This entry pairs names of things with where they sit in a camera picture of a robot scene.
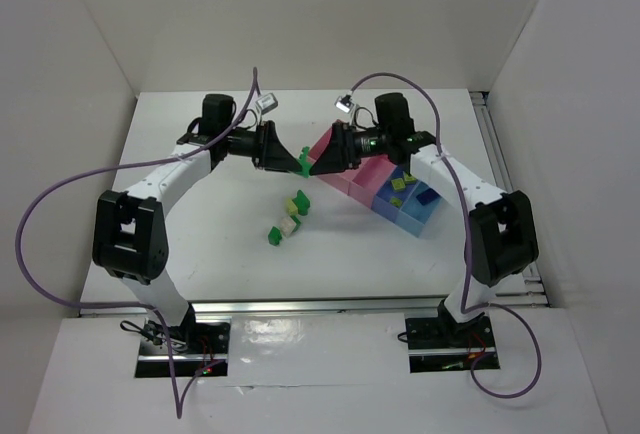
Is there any green stepped lego block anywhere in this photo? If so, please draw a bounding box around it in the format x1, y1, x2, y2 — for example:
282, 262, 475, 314
298, 146, 312, 178

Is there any lime 2x2 lego brick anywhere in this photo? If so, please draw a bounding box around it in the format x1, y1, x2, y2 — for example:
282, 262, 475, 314
403, 172, 417, 185

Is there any small green curved lego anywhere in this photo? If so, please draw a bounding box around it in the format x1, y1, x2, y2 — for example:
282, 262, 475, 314
267, 226, 283, 246

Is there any dark blue lego plate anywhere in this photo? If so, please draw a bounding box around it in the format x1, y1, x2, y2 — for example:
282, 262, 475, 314
416, 188, 439, 206

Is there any lime square lego front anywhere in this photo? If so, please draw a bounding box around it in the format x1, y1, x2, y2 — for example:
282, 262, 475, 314
391, 178, 406, 192

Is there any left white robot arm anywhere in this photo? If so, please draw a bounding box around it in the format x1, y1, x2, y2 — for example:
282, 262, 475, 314
92, 93, 301, 342

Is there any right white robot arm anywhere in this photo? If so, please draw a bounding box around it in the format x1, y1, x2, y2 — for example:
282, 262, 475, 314
310, 93, 539, 343

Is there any large pink bin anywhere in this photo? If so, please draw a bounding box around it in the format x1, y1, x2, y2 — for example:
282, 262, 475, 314
309, 122, 361, 194

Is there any small pink bin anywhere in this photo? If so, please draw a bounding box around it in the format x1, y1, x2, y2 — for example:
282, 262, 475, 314
348, 156, 396, 208

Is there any green curved lego top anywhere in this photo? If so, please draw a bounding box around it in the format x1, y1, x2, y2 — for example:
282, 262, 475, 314
294, 190, 310, 211

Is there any pale yellow curved lego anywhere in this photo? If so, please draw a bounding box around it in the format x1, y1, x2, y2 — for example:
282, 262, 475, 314
285, 199, 299, 216

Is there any green lego on white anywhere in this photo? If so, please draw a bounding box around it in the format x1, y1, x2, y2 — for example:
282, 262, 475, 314
290, 216, 301, 232

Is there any white lego brick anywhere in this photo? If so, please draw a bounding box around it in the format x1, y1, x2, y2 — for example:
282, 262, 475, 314
279, 216, 295, 237

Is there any purple bin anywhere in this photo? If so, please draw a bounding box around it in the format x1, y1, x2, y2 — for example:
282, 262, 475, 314
371, 167, 421, 223

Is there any light blue bin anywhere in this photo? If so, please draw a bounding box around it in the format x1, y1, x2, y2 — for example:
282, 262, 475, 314
394, 182, 441, 237

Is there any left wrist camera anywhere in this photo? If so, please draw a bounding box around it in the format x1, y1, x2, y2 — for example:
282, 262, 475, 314
255, 93, 279, 114

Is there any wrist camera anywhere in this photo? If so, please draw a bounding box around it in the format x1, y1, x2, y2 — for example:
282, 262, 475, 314
255, 93, 279, 114
335, 95, 354, 113

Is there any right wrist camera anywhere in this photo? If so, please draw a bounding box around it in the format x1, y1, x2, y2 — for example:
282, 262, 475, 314
335, 95, 354, 113

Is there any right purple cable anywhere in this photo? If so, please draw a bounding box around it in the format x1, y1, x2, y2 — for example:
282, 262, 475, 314
349, 72, 544, 399

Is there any purple cable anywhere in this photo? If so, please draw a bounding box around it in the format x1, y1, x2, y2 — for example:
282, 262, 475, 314
349, 72, 544, 399
15, 66, 261, 419

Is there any aluminium rail front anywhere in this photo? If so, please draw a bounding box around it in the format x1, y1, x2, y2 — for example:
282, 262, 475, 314
79, 295, 451, 323

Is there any aluminium rail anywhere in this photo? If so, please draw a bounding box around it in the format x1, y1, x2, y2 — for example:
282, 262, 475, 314
79, 295, 451, 323
460, 92, 539, 313

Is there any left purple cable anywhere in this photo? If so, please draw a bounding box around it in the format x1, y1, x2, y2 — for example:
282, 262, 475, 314
15, 66, 261, 419

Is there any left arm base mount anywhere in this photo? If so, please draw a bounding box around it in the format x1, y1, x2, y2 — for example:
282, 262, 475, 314
120, 321, 231, 379

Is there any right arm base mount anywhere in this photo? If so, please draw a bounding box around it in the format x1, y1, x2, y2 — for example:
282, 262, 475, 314
397, 316, 500, 373

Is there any aluminium rail right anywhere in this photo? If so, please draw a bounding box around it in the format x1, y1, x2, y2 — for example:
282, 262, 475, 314
460, 92, 539, 313

